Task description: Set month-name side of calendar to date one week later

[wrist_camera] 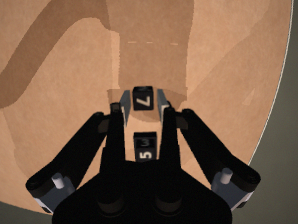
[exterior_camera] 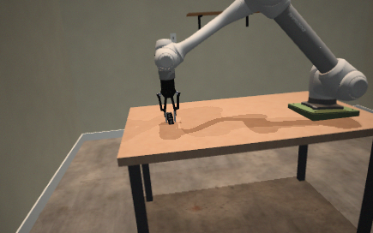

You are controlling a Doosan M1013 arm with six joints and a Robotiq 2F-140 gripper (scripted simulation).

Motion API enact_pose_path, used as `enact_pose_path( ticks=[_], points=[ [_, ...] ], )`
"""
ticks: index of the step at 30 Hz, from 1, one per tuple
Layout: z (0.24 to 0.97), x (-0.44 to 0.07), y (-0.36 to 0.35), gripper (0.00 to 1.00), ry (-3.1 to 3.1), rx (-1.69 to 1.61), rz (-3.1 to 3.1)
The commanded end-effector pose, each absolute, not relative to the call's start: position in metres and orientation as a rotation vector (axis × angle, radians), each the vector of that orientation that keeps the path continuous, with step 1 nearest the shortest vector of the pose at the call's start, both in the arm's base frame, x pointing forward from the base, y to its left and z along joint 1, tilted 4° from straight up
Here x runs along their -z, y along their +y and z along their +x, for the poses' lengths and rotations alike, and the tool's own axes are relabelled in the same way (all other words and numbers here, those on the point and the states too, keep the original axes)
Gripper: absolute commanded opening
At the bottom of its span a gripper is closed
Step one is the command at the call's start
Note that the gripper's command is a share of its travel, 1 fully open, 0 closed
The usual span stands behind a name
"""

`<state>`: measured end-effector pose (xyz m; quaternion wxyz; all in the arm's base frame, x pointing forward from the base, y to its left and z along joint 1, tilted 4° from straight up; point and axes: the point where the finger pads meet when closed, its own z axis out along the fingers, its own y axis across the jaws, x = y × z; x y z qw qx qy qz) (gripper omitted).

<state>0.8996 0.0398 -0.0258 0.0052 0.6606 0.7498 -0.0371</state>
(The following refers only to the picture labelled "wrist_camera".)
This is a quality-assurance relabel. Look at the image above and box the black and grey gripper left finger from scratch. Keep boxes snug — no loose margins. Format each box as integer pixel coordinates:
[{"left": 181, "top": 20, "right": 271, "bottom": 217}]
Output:
[{"left": 25, "top": 90, "right": 131, "bottom": 214}]

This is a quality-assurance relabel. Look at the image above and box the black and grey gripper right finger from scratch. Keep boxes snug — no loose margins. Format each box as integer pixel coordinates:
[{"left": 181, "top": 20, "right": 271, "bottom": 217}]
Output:
[{"left": 155, "top": 89, "right": 261, "bottom": 212}]

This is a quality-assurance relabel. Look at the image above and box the black cube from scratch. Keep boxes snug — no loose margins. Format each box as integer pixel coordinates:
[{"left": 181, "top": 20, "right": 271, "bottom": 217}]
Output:
[
  {"left": 136, "top": 139, "right": 155, "bottom": 161},
  {"left": 132, "top": 86, "right": 154, "bottom": 111}
]

